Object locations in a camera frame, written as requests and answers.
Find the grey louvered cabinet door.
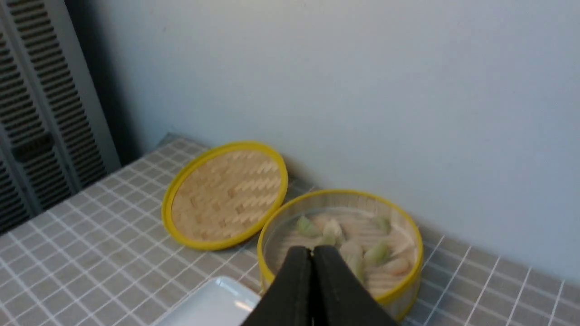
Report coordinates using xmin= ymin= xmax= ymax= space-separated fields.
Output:
xmin=0 ymin=0 xmax=121 ymax=234

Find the white square plate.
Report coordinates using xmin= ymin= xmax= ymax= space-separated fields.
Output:
xmin=155 ymin=276 xmax=261 ymax=326

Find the white dumpling centre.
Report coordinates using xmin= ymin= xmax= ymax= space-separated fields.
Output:
xmin=339 ymin=240 xmax=365 ymax=285

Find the green dumpling upright centre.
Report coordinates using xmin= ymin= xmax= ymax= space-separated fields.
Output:
xmin=321 ymin=219 xmax=345 ymax=246

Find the green dumpling left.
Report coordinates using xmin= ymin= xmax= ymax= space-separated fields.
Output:
xmin=296 ymin=216 xmax=322 ymax=239

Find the bamboo steamer lid yellow rim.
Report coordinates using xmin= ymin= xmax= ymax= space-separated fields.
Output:
xmin=161 ymin=142 xmax=289 ymax=250

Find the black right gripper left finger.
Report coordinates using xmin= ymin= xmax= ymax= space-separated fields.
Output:
xmin=243 ymin=246 xmax=312 ymax=326

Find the pink dumpling front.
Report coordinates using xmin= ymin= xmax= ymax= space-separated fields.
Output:
xmin=382 ymin=257 xmax=412 ymax=276

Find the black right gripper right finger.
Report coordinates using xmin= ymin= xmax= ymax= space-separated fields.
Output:
xmin=313 ymin=246 xmax=398 ymax=326

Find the green dumpling right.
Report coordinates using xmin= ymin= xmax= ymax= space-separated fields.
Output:
xmin=364 ymin=240 xmax=392 ymax=268

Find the bamboo steamer basket yellow rim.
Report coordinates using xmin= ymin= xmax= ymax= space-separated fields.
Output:
xmin=257 ymin=189 xmax=424 ymax=321

